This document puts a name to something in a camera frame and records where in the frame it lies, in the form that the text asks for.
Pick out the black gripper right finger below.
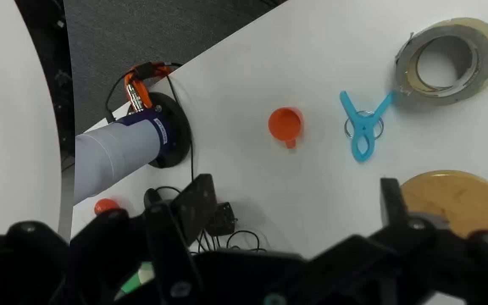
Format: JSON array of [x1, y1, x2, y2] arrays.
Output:
[[305, 177, 471, 294]]

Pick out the black table frame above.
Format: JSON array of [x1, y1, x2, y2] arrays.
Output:
[[14, 0, 78, 171]]

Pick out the blue plastic clamp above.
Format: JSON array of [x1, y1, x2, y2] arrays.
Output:
[[337, 89, 397, 164]]

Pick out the orange tool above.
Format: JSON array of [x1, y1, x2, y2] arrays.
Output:
[[122, 59, 175, 113]]

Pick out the orange plastic cup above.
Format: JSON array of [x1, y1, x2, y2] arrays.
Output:
[[268, 106, 305, 150]]

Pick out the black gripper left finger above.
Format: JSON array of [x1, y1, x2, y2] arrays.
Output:
[[144, 172, 219, 301]]

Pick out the red push button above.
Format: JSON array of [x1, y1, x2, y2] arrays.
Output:
[[93, 196, 122, 216]]

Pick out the wooden mug tree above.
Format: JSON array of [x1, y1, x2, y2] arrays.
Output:
[[400, 167, 488, 238]]

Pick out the grey duct tape roll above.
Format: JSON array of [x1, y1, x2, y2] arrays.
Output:
[[393, 15, 488, 106]]

